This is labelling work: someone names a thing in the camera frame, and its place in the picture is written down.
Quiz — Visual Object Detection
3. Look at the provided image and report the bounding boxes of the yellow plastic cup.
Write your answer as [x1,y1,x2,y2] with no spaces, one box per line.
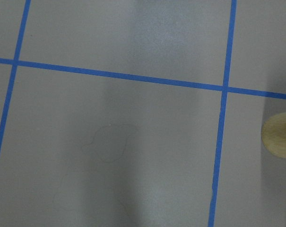
[261,112,286,159]

